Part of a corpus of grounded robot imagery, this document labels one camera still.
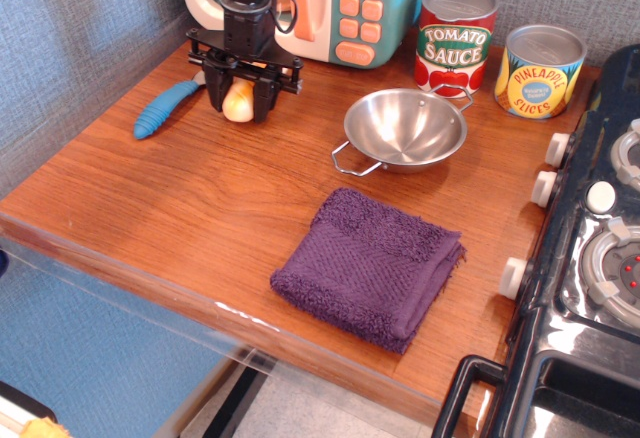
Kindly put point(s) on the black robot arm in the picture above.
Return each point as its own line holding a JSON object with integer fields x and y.
{"x": 245, "y": 48}

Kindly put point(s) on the pineapple slices can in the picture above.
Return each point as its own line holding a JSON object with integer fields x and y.
{"x": 539, "y": 70}

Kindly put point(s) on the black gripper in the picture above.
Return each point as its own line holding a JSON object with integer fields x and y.
{"x": 246, "y": 46}

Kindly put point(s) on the yellow toy bread loaf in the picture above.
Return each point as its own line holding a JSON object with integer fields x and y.
{"x": 238, "y": 103}

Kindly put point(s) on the white stove knob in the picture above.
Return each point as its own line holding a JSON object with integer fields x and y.
{"x": 512, "y": 276}
{"x": 543, "y": 187}
{"x": 556, "y": 149}

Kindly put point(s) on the teal toy microwave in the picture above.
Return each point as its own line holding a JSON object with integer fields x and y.
{"x": 357, "y": 33}

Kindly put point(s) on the tomato sauce can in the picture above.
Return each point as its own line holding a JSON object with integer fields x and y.
{"x": 453, "y": 42}

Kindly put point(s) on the purple folded towel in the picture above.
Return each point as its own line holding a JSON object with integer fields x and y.
{"x": 369, "y": 269}

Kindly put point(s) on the black toy stove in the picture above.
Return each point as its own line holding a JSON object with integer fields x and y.
{"x": 572, "y": 364}

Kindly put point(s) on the blue handled fork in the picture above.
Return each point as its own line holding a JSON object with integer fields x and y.
{"x": 159, "y": 109}

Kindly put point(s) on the orange fuzzy object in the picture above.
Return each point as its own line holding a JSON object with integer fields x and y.
{"x": 43, "y": 428}

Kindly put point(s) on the steel bowl with handles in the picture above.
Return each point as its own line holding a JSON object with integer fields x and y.
{"x": 406, "y": 130}

